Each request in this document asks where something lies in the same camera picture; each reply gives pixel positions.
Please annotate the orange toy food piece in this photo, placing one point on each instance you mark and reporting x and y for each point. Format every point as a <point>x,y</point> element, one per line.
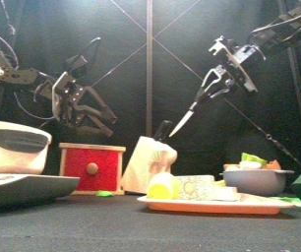
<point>273,165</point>

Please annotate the green toy vegetable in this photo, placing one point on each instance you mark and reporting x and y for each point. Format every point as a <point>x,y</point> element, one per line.
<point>253,158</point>

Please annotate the grey toy pot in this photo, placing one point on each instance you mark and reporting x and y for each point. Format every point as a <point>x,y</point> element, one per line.
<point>256,181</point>

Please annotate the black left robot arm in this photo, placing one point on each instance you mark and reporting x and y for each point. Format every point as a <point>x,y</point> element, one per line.
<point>12,74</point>

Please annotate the small green toy piece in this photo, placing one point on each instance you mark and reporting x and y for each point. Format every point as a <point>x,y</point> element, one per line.
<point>105,194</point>

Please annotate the wooden knife block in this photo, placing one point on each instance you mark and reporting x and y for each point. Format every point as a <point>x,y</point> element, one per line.
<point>146,165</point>

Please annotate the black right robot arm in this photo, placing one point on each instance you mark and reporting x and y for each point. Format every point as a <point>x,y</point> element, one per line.
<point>288,26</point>

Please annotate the yellow toy corn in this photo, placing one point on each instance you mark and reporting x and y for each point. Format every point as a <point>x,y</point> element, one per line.
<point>164,186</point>

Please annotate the white toy appliance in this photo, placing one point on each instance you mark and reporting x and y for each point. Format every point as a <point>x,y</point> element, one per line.
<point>12,164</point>

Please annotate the white toy food piece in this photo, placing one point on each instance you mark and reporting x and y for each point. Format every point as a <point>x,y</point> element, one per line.
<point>249,165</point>

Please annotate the metal frame pole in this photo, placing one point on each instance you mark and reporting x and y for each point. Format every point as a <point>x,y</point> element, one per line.
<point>149,65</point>

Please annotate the pale toy cheese block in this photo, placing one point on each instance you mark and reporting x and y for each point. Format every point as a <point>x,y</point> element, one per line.
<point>202,187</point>

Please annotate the orange plate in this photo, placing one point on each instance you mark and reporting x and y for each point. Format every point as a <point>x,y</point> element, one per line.
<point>218,205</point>

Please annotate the red wooden drawer box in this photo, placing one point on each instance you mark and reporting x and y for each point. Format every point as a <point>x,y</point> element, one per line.
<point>91,168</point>

